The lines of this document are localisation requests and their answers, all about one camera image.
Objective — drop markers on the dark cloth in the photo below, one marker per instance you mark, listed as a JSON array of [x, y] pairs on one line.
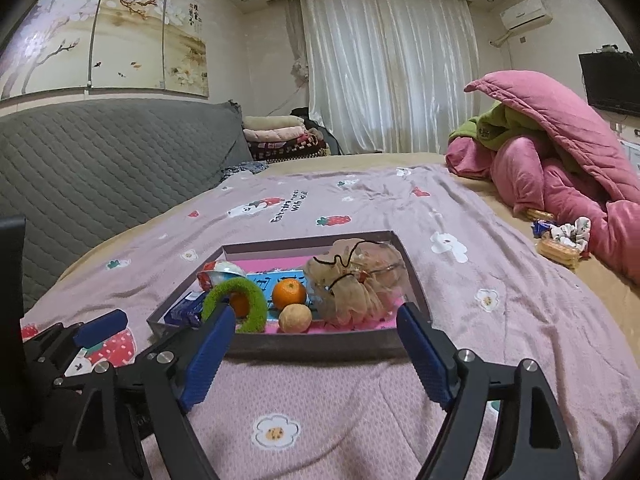
[[312, 127]]

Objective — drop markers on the white patterned scrunchie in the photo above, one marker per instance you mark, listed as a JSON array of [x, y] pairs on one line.
[[572, 232]]

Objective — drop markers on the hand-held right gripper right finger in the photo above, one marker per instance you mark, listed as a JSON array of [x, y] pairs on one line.
[[425, 355]]

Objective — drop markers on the pink quilt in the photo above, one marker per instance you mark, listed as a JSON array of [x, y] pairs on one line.
[[565, 160]]

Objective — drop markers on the shallow grey cardboard box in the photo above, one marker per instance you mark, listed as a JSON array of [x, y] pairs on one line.
[[310, 347]]

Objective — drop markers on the small blue wrapper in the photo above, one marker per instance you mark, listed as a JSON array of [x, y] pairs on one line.
[[541, 229]]

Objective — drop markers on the floral wall painting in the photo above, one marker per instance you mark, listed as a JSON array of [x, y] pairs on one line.
[[125, 35]]

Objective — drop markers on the blue patterned cloth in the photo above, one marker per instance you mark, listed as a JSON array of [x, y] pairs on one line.
[[245, 169]]

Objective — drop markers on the red blue snack packet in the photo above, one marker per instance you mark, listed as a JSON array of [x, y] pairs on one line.
[[220, 272]]

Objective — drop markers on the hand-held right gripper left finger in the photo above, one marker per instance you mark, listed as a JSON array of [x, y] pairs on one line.
[[207, 360]]

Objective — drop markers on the white cabinet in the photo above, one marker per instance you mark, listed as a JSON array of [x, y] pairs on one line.
[[632, 152]]

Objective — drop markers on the pink strawberry printed blanket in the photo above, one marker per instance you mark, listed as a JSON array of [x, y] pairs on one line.
[[350, 400]]

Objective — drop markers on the white air conditioner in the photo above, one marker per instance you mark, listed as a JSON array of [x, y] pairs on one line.
[[525, 12]]

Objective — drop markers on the stack of folded blankets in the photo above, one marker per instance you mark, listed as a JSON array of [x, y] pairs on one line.
[[280, 140]]

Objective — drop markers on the white sheer curtain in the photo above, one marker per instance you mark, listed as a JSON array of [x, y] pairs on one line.
[[390, 70]]

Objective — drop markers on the green blanket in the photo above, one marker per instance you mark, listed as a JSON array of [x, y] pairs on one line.
[[490, 127]]

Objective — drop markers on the grey quilted headboard cover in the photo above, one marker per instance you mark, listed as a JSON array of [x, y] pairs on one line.
[[100, 170]]

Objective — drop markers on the black television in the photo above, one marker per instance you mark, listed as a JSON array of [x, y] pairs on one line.
[[610, 82]]

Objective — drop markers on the orange mandarin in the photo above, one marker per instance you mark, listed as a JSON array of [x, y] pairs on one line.
[[289, 294], [240, 305]]

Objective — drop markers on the walnut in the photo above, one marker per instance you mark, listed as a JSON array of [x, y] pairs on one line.
[[295, 319]]

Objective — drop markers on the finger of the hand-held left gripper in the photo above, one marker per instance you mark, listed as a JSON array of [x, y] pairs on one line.
[[100, 327], [75, 375]]

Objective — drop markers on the beige mesh scrunchie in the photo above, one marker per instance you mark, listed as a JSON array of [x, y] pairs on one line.
[[350, 295]]

